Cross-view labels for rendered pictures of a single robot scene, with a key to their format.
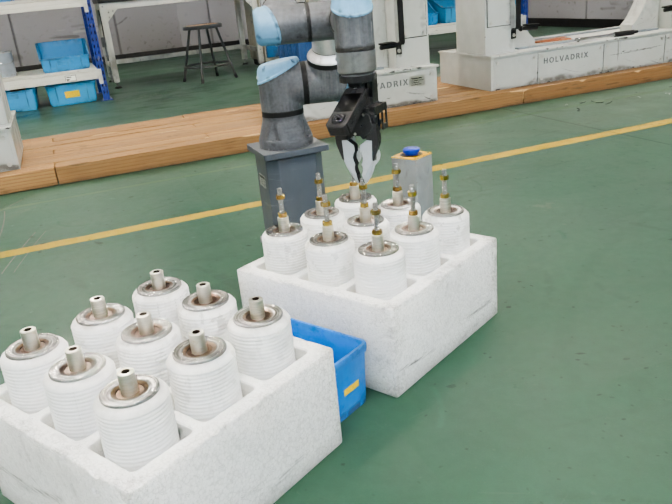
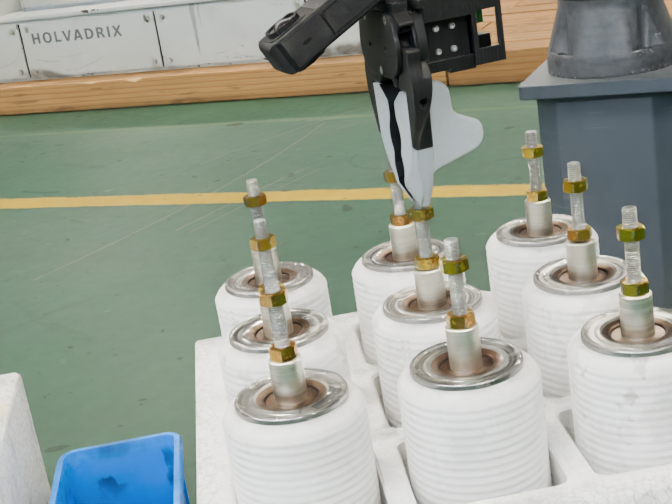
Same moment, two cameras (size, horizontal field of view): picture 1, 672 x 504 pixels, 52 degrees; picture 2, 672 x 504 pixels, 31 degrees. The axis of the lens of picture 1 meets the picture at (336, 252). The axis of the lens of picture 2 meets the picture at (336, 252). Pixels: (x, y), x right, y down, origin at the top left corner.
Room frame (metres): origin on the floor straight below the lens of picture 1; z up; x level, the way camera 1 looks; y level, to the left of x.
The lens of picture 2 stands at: (0.70, -0.61, 0.59)
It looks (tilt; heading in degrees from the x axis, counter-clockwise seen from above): 19 degrees down; 45
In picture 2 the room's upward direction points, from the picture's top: 9 degrees counter-clockwise
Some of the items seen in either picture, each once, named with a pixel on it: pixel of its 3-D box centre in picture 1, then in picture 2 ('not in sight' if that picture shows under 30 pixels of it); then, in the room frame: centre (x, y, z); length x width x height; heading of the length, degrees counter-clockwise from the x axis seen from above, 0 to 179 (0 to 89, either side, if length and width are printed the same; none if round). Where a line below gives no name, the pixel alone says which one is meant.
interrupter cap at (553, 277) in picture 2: (398, 204); (583, 276); (1.44, -0.14, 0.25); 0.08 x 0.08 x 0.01
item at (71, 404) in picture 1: (92, 423); not in sight; (0.84, 0.37, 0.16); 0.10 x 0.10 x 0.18
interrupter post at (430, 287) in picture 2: (365, 214); (430, 287); (1.35, -0.07, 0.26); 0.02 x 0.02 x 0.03
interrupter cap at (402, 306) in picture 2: (365, 220); (432, 303); (1.35, -0.07, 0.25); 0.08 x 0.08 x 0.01
